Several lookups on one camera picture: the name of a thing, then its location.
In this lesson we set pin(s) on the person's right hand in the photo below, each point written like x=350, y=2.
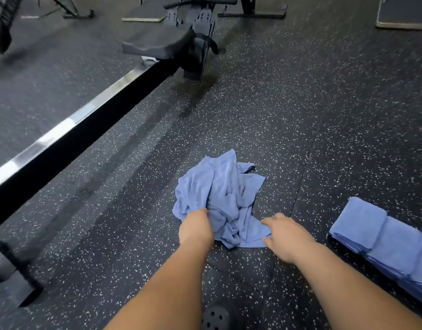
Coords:
x=290, y=238

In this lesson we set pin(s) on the person's left hand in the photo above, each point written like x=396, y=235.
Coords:
x=196, y=227

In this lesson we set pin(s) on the blue towel pile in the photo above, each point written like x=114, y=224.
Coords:
x=221, y=185

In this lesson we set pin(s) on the person's left forearm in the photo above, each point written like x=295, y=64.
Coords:
x=163, y=292

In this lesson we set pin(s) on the person's right forearm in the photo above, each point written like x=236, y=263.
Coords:
x=355, y=292

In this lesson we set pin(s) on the person's black clog shoe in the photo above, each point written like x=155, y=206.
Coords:
x=219, y=316

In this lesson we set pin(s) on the black ski trainer grey platform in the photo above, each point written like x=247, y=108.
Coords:
x=143, y=13

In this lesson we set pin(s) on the black ski trainer wooden-edged platform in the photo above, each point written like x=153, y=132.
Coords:
x=403, y=17

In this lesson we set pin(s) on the black fan bike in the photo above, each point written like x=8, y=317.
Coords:
x=4, y=24

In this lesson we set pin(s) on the black rowing machine with rail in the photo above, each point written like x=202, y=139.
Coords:
x=80, y=127

